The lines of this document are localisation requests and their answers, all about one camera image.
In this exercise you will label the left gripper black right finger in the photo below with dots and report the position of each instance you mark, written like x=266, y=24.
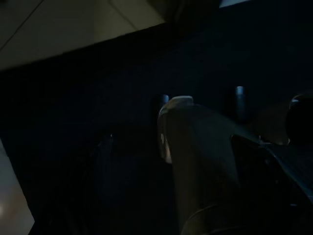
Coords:
x=269, y=183

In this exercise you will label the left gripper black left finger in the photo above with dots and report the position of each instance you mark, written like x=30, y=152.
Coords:
x=137, y=183

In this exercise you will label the silver robot leg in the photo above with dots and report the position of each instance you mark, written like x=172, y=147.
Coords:
x=200, y=159

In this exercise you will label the black floor mat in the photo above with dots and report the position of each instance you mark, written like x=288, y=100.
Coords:
x=73, y=110

